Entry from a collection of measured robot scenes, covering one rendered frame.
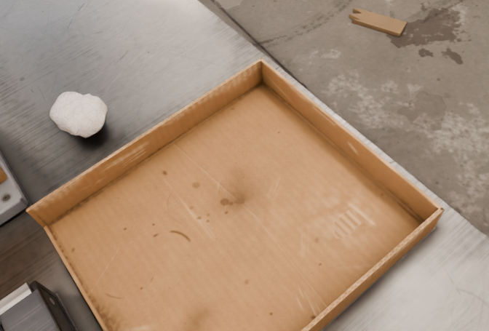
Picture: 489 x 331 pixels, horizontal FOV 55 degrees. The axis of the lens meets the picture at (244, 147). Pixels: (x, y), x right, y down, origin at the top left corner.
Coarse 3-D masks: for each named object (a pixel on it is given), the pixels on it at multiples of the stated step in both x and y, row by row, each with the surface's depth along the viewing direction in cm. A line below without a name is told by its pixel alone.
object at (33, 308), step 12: (24, 300) 40; (36, 300) 40; (12, 312) 40; (24, 312) 40; (36, 312) 40; (48, 312) 40; (0, 324) 40; (12, 324) 39; (24, 324) 39; (36, 324) 39; (48, 324) 39
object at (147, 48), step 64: (0, 0) 73; (64, 0) 71; (128, 0) 70; (192, 0) 68; (0, 64) 65; (64, 64) 63; (128, 64) 62; (192, 64) 61; (0, 128) 58; (128, 128) 56; (0, 256) 48; (448, 256) 44; (384, 320) 41; (448, 320) 41
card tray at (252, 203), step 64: (256, 64) 55; (192, 128) 55; (256, 128) 54; (320, 128) 52; (64, 192) 48; (128, 192) 51; (192, 192) 50; (256, 192) 49; (320, 192) 48; (384, 192) 48; (64, 256) 47; (128, 256) 47; (192, 256) 46; (256, 256) 45; (320, 256) 45; (384, 256) 44; (128, 320) 43; (192, 320) 42; (256, 320) 42; (320, 320) 38
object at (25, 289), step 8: (24, 288) 41; (32, 288) 41; (40, 288) 41; (8, 296) 41; (16, 296) 41; (24, 296) 41; (48, 296) 43; (56, 296) 45; (0, 304) 41; (8, 304) 40; (48, 304) 40; (56, 304) 43; (0, 312) 40; (56, 312) 42; (64, 312) 44; (56, 320) 40; (64, 320) 42; (64, 328) 41; (72, 328) 43
